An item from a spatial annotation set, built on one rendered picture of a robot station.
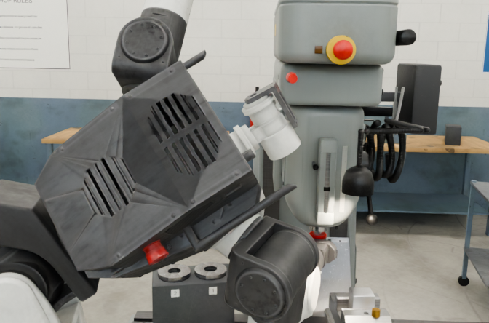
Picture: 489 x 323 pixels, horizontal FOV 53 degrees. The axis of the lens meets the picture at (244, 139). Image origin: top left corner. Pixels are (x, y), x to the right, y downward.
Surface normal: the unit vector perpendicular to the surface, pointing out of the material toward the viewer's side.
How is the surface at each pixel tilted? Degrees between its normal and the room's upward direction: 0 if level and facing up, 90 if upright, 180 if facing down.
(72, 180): 74
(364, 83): 90
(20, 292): 90
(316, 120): 90
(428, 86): 90
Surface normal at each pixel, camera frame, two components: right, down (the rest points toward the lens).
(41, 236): 0.18, 0.18
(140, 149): -0.31, -0.11
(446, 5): -0.04, 0.18
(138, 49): 0.01, -0.29
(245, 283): -0.44, 0.26
